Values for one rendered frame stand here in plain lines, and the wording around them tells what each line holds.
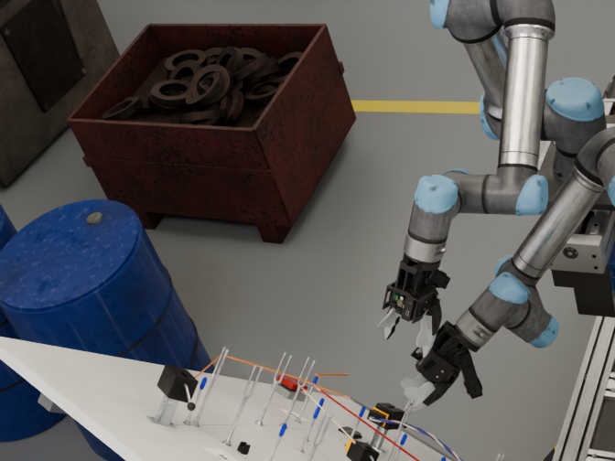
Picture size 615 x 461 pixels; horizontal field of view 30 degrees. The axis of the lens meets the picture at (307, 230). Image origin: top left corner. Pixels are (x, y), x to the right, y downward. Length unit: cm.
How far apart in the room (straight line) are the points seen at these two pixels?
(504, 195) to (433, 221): 15
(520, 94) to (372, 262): 226
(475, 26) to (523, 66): 16
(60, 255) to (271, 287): 104
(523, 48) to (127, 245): 175
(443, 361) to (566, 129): 59
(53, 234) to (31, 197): 173
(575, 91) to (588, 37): 270
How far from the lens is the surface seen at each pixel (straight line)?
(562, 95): 255
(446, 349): 237
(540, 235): 242
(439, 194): 207
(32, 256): 375
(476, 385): 242
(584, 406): 343
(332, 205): 468
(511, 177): 214
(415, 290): 215
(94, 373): 204
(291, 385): 245
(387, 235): 445
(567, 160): 262
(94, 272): 355
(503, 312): 234
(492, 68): 242
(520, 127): 216
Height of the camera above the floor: 289
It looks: 39 degrees down
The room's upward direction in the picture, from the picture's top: 21 degrees counter-clockwise
